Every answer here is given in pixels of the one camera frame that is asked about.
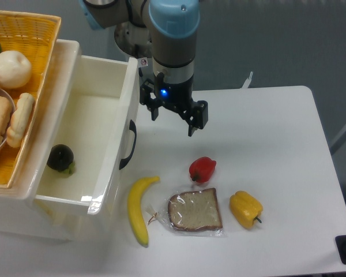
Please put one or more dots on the black drawer handle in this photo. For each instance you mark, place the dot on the black drawer handle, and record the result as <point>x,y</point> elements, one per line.
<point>128,144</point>

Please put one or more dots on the yellow wicker basket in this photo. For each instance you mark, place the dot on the yellow wicker basket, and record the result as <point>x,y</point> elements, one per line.
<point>27,41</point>

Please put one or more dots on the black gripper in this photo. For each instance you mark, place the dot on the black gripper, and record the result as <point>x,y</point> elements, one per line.
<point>172,88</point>

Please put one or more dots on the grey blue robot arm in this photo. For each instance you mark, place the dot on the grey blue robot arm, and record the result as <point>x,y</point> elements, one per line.
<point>166,32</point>

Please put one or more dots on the white onion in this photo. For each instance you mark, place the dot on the white onion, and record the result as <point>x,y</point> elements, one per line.
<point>15,69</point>

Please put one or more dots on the bread slice in plastic bag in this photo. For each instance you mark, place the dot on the bread slice in plastic bag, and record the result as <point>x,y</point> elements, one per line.
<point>190,213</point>

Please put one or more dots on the white plate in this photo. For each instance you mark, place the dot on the white plate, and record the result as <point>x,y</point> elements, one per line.
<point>0,127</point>

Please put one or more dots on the yellow bell pepper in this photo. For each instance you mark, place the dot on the yellow bell pepper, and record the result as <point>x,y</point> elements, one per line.
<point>246,209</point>

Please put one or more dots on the long bread loaf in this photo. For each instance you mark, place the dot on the long bread loaf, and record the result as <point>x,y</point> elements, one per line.
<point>19,120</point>

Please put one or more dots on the red bell pepper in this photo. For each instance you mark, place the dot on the red bell pepper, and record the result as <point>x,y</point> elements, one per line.
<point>202,169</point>

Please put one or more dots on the white drawer cabinet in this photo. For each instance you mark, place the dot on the white drawer cabinet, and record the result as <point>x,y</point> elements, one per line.
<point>20,213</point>

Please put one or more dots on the white top drawer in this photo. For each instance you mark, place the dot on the white top drawer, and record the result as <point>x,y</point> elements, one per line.
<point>103,98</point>

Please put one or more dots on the dark purple eggplant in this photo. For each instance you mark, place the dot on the dark purple eggplant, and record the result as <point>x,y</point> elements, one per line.
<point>61,159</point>

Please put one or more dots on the yellow banana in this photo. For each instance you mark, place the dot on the yellow banana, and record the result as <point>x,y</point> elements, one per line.
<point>134,210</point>

